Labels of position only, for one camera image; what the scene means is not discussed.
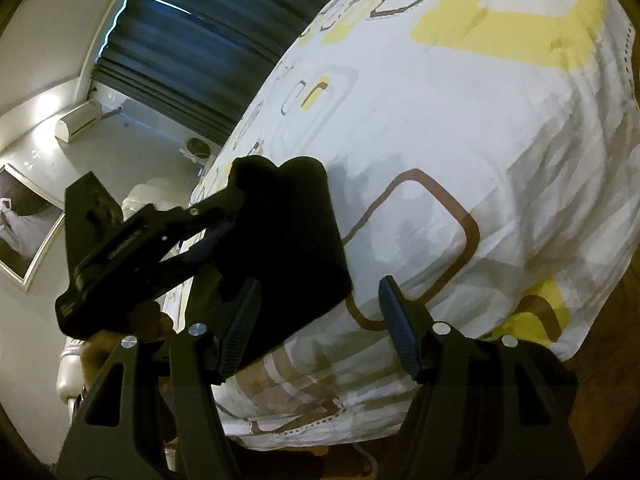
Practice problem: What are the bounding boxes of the black pants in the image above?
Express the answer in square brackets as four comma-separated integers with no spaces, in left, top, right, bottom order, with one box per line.
[192,156,356,376]

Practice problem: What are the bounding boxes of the framed wall picture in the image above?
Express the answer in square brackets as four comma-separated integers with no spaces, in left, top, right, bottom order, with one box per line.
[0,162,67,291]

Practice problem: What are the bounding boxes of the white air conditioner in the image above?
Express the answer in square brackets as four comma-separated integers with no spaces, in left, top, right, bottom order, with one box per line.
[54,100,102,142]

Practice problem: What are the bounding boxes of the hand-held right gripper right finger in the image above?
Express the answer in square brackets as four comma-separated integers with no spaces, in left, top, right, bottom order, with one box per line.
[377,275,586,480]

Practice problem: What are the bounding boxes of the printed bed cover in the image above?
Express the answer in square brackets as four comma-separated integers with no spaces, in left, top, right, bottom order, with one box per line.
[190,0,626,451]

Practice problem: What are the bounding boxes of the person's left hand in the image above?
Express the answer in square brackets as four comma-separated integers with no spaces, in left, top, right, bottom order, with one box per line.
[127,305,176,343]

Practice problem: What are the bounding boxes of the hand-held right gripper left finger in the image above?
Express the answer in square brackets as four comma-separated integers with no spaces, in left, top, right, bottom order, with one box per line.
[55,277,263,480]

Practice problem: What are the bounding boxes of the blue curtain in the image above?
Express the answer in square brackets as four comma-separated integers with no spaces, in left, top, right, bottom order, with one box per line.
[92,0,351,136]

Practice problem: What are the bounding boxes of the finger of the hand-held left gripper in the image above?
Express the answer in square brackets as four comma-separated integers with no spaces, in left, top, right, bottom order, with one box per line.
[170,232,228,273]
[187,186,248,223]

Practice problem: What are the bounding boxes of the white tufted headboard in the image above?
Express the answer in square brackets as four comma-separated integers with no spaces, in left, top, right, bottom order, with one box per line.
[55,182,201,411]

